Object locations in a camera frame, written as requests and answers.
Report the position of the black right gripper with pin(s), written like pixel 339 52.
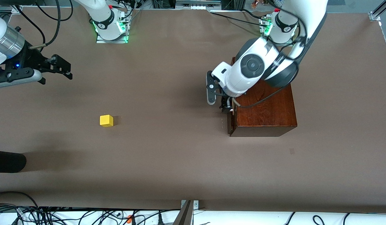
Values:
pixel 28 58

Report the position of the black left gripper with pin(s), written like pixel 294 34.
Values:
pixel 225 102

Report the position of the yellow cube block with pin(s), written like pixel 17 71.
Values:
pixel 106 121

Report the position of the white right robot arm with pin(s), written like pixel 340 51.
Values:
pixel 102 18

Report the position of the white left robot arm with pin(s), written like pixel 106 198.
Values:
pixel 252 67

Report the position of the dark brown wooden cabinet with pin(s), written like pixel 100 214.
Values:
pixel 268 115

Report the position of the grey power strip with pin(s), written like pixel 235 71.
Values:
pixel 197 5

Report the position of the black rounded cylinder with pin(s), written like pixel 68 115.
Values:
pixel 8 161

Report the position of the dark grey pole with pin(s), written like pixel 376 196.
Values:
pixel 183 217

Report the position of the orange connector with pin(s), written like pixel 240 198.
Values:
pixel 129 218

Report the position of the aluminium profile bar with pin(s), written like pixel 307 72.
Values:
pixel 378 11

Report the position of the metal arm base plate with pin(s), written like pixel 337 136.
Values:
pixel 111 41
pixel 277 44

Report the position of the small metal bracket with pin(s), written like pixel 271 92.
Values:
pixel 196 204

